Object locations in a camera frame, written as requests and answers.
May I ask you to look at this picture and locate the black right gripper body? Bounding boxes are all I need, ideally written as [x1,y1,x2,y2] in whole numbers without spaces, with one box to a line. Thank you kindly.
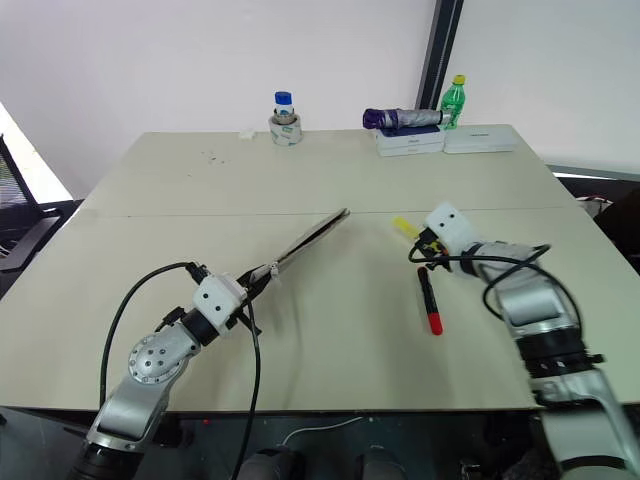
[412,227,455,274]

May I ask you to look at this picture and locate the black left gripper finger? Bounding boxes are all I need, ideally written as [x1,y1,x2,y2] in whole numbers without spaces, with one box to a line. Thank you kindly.
[236,308,263,338]
[237,268,275,292]

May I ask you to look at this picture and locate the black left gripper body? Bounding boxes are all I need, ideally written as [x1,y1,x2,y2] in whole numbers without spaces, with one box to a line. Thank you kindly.
[224,277,251,331]

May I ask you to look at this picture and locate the yellow highlighter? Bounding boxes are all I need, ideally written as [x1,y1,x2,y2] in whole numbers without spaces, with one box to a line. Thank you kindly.
[391,215,421,241]

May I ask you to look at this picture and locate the long metal tongs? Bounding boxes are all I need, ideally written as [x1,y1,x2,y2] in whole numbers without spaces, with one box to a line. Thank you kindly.
[241,207,352,297]

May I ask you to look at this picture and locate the red and black marker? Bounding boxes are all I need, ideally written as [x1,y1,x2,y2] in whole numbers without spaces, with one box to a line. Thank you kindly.
[416,265,445,336]

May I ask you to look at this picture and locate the white box with print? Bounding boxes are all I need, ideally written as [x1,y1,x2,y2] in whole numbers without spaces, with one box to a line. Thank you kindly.
[377,145,446,158]
[375,131,446,150]

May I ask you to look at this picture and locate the wide white flat box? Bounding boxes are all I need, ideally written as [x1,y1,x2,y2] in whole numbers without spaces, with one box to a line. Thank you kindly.
[442,125,517,155]

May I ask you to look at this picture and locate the purple and grey folded umbrella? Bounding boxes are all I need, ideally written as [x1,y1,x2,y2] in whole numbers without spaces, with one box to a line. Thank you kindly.
[362,106,455,131]

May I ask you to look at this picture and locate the green bottle with yellow cap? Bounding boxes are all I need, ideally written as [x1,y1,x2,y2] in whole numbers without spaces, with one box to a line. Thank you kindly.
[439,74,468,131]

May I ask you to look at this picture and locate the dark rounded shape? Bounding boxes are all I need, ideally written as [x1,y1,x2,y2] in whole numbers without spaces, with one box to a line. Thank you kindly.
[238,446,305,480]
[353,441,407,480]

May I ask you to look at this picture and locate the white tape roll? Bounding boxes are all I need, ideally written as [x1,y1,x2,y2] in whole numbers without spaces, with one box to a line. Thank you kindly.
[268,112,304,148]

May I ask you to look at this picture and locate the blue-capped small bottle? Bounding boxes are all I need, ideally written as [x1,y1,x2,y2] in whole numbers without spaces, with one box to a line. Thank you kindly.
[272,90,295,125]

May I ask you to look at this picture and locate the dark side shelf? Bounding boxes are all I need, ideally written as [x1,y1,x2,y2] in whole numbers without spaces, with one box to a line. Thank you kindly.
[543,162,640,182]

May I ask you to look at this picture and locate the black vertical pillar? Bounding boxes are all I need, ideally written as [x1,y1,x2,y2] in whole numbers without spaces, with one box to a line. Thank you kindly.
[416,0,465,112]

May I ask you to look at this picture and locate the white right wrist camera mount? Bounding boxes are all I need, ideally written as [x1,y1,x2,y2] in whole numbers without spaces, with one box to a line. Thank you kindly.
[422,201,478,254]

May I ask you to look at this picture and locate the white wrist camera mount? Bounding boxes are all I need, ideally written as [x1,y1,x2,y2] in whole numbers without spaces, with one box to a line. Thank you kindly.
[191,272,247,332]
[422,201,478,254]

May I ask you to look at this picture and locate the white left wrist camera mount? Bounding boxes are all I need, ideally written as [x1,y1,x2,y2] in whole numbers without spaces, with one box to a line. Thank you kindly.
[191,272,247,332]

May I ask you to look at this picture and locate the long black hanging cable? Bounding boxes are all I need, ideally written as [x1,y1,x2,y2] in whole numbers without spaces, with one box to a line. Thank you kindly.
[228,297,264,480]

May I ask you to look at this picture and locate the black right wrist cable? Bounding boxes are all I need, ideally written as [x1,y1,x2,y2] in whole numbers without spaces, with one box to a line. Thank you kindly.
[406,240,585,351]

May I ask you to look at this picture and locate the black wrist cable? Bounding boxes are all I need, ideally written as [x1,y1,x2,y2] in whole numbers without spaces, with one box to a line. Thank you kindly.
[98,260,210,407]
[406,240,585,351]

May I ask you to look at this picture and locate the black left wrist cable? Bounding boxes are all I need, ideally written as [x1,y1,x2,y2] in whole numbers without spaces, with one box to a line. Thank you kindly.
[98,260,210,407]

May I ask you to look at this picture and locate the thin white cable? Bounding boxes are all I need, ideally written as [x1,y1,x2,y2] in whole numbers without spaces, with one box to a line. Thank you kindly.
[280,414,365,447]

